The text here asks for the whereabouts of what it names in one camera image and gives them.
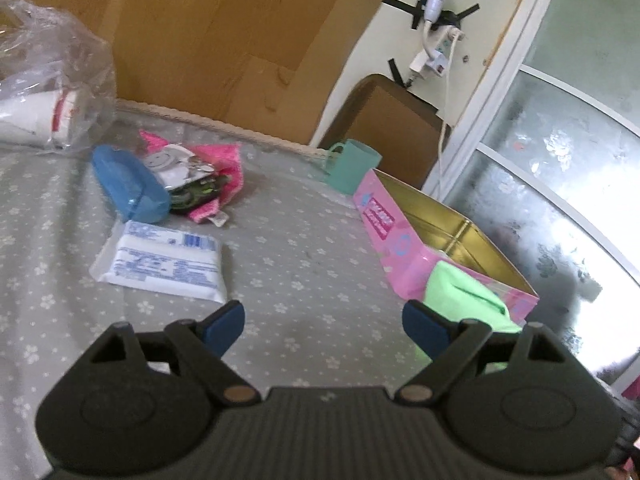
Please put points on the teal plastic mug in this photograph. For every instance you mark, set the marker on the teal plastic mug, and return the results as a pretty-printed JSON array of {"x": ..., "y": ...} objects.
[{"x": 347, "y": 164}]

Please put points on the green soft cloth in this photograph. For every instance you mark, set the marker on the green soft cloth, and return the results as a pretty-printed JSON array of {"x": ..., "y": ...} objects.
[{"x": 456, "y": 296}]

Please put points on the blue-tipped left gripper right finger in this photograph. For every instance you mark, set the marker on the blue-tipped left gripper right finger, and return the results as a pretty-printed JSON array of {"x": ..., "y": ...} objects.
[{"x": 453, "y": 348}]

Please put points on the frosted glass sliding door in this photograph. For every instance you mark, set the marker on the frosted glass sliding door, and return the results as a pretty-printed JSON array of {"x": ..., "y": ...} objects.
[{"x": 545, "y": 161}]

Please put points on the wood-pattern wall panel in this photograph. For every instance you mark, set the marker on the wood-pattern wall panel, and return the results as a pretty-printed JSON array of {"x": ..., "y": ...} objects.
[{"x": 264, "y": 65}]

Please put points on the brown cardboard sheet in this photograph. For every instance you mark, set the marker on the brown cardboard sheet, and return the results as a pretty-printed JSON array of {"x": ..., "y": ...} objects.
[{"x": 403, "y": 128}]

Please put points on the white paper cup stack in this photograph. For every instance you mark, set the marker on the white paper cup stack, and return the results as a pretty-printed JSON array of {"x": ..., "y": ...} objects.
[{"x": 48, "y": 119}]

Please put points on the blue plastic case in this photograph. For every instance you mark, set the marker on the blue plastic case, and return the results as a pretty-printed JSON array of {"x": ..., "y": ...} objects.
[{"x": 131, "y": 187}]

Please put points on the pink soft cloth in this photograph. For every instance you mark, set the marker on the pink soft cloth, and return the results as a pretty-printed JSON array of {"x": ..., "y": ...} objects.
[{"x": 226, "y": 157}]

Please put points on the white smiley packet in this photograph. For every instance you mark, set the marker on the white smiley packet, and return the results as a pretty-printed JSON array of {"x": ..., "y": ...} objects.
[{"x": 190, "y": 181}]

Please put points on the white blue tissue pack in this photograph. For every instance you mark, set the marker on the white blue tissue pack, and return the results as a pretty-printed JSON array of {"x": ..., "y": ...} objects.
[{"x": 167, "y": 261}]

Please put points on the clear plastic bag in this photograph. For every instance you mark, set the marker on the clear plastic bag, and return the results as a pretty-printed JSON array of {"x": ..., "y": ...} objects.
[{"x": 44, "y": 49}]

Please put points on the pink gold-lined tin box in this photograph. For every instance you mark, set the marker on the pink gold-lined tin box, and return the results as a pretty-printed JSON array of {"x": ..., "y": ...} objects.
[{"x": 411, "y": 232}]

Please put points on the white power strip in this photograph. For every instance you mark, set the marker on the white power strip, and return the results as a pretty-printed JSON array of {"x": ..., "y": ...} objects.
[{"x": 437, "y": 51}]

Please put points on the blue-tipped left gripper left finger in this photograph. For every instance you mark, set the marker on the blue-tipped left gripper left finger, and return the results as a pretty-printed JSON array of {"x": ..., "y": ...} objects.
[{"x": 200, "y": 346}]

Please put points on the grey floral bedsheet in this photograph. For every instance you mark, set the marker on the grey floral bedsheet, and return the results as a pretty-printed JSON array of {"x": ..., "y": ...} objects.
[{"x": 319, "y": 310}]

